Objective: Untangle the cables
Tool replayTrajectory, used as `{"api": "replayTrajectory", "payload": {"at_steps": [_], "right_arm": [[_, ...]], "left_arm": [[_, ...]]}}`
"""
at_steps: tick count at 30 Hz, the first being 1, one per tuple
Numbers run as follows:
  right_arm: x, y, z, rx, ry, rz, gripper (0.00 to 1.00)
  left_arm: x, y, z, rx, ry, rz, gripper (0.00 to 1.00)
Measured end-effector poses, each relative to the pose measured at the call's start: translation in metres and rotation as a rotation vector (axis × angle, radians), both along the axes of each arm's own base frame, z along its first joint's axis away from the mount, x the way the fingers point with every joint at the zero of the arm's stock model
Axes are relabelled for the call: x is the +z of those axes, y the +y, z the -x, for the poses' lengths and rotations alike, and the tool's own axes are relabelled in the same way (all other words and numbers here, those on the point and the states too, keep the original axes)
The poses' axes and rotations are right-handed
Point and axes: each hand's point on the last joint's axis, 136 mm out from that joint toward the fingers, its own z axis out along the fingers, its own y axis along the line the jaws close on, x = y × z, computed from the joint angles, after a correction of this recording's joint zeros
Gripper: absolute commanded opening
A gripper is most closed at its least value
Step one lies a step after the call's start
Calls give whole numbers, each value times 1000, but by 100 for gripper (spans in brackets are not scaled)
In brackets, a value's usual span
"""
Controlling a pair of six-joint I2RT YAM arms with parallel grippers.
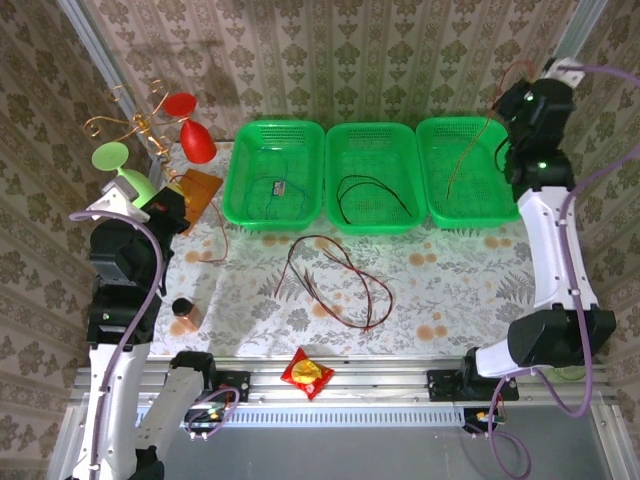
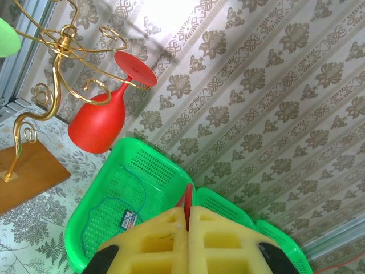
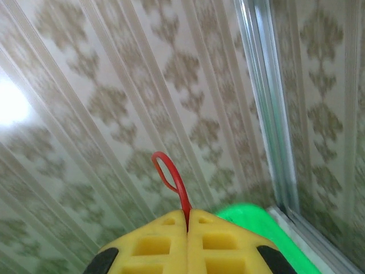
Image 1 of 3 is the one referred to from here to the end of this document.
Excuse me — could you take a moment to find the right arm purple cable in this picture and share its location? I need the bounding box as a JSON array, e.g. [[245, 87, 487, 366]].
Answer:
[[469, 62, 640, 480]]

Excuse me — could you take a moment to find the floral table mat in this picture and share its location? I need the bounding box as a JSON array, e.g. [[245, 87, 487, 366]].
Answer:
[[149, 141, 551, 359]]

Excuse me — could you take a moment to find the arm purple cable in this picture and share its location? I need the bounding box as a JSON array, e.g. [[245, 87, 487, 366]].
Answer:
[[469, 62, 640, 480], [68, 209, 244, 471]]

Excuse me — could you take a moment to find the thin blue cable with connector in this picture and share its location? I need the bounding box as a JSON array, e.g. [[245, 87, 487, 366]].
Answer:
[[244, 154, 312, 222]]

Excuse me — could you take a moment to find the gold wire glass stand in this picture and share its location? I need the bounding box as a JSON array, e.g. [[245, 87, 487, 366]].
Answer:
[[82, 78, 225, 237]]

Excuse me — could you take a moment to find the green perforated plastic basket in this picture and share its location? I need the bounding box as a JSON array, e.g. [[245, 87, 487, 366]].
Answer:
[[324, 121, 420, 236], [415, 116, 521, 230], [221, 119, 326, 232]]

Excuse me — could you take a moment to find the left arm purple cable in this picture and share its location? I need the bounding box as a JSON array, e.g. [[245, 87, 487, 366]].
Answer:
[[68, 209, 244, 471]]

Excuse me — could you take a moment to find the aluminium extrusion frame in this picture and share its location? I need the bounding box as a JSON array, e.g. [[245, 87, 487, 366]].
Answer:
[[47, 0, 640, 480]]

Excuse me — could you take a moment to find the small circuit board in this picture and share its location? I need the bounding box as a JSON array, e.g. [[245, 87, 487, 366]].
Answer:
[[464, 408, 506, 431], [187, 407, 229, 429]]

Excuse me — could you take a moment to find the red snack packet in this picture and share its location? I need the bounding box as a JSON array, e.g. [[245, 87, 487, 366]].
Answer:
[[279, 347, 335, 402]]

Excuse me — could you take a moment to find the thin red cable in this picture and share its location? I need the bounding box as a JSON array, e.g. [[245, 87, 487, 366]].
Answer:
[[274, 234, 395, 332], [445, 59, 536, 200], [167, 173, 230, 264]]

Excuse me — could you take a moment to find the green wine glass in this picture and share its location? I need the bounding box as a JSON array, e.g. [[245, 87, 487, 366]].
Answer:
[[91, 141, 156, 209]]

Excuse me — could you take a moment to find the brown juice bottle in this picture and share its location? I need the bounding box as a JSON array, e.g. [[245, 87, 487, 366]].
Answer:
[[170, 297, 204, 331]]

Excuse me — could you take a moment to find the white slotted cable duct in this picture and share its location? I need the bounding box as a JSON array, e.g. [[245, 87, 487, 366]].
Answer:
[[137, 405, 466, 429]]

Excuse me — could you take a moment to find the red wine glass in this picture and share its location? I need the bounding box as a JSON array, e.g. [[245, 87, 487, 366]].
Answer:
[[163, 92, 219, 165]]

